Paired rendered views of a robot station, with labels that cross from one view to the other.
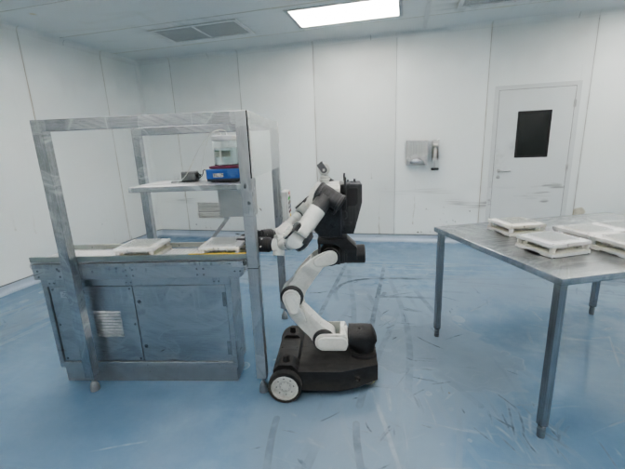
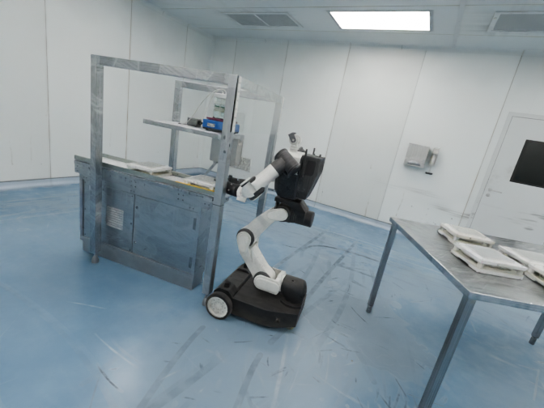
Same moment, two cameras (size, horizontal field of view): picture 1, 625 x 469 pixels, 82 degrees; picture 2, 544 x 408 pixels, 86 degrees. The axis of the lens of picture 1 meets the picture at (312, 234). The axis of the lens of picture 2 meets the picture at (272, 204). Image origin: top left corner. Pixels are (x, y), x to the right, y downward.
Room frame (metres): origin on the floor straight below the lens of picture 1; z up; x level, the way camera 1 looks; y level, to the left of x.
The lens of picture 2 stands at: (0.13, -0.41, 1.42)
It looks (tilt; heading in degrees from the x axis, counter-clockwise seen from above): 16 degrees down; 12
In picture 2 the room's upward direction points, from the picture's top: 10 degrees clockwise
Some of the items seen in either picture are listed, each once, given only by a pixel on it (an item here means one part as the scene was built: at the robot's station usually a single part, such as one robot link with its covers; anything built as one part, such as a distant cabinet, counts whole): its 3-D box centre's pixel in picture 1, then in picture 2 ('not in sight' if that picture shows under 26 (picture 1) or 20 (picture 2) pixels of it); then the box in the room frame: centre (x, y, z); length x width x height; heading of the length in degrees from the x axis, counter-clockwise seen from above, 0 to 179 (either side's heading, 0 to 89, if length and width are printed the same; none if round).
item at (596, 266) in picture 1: (591, 238); (537, 268); (2.15, -1.72, 0.85); 1.50 x 1.10 x 0.04; 100
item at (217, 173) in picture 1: (228, 172); (222, 125); (2.18, 0.49, 1.33); 0.21 x 0.20 x 0.09; 176
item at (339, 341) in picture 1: (331, 335); (270, 279); (2.10, -0.10, 0.28); 0.21 x 0.20 x 0.13; 86
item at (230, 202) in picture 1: (237, 199); (226, 150); (2.26, 0.46, 1.16); 0.22 x 0.11 x 0.20; 86
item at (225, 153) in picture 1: (225, 148); (223, 105); (2.17, 0.49, 1.47); 0.15 x 0.15 x 0.19
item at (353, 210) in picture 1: (335, 206); (298, 172); (2.09, -0.14, 1.12); 0.34 x 0.30 x 0.36; 176
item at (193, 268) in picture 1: (147, 262); (150, 180); (2.18, 1.05, 0.79); 1.30 x 0.29 x 0.10; 86
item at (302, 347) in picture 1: (326, 347); (265, 287); (2.10, -0.07, 0.19); 0.64 x 0.52 x 0.33; 86
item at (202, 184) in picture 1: (196, 185); (195, 129); (2.14, 0.67, 1.27); 0.62 x 0.38 x 0.04; 86
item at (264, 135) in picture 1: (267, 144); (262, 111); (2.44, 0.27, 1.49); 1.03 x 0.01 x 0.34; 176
